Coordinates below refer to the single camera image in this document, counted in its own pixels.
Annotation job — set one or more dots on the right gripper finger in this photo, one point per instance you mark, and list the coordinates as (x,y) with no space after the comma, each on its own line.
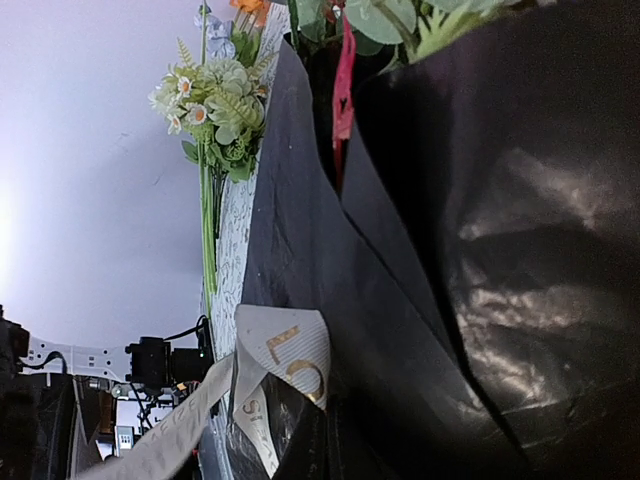
(305,457)

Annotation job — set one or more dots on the cream printed ribbon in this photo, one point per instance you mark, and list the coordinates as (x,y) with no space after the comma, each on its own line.
(290,344)

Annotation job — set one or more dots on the black wrapping paper sheet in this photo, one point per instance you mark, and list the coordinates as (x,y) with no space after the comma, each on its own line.
(476,260)

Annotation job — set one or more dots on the white pink flower stems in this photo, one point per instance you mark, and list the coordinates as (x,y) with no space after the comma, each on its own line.
(417,28)

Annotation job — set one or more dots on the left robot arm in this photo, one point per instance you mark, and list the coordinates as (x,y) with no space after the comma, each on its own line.
(53,427)

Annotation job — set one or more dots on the floral patterned tablecloth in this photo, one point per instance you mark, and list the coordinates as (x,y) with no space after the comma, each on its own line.
(237,210)

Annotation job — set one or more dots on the green leafy flower bunch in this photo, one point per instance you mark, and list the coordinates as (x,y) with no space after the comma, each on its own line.
(221,104)

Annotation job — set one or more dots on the blue orange flower stems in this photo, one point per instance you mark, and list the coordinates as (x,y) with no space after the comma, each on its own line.
(238,39)

